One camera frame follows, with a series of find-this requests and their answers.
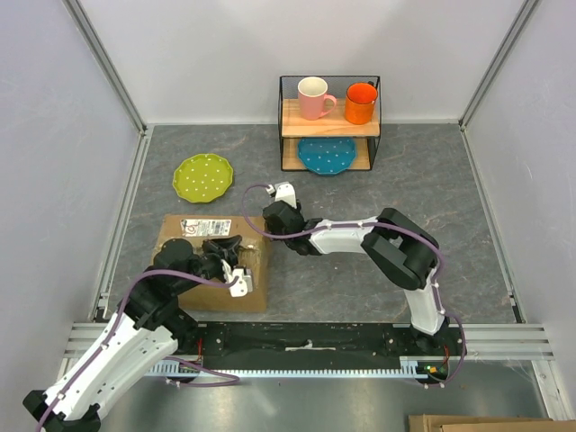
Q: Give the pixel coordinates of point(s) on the orange mug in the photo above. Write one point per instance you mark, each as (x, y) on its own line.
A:
(360, 103)

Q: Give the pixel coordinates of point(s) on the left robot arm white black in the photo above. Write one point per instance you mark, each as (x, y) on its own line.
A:
(147, 326)

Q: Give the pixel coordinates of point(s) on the black wire wooden shelf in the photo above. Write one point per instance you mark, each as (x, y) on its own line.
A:
(292, 127)

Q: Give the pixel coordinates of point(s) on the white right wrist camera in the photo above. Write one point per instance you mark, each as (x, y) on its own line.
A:
(282, 192)

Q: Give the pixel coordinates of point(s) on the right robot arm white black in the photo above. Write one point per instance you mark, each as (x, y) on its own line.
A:
(404, 252)

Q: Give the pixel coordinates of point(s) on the pink mug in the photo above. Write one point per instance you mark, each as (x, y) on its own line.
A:
(314, 100)

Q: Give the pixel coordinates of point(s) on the green dotted plate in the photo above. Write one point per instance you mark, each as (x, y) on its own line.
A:
(203, 178)

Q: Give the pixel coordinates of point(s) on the cardboard sheet corner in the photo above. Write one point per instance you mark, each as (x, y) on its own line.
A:
(438, 423)

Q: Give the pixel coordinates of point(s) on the brown cardboard express box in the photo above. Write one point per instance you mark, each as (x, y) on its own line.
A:
(181, 238)

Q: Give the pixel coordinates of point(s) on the blue dotted plate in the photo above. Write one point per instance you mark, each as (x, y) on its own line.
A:
(326, 156)

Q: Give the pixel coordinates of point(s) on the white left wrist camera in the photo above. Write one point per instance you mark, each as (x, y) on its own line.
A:
(238, 278)

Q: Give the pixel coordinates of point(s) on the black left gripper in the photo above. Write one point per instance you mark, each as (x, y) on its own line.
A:
(224, 248)

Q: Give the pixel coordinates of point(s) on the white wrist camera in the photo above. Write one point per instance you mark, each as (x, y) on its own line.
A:
(282, 192)
(238, 278)

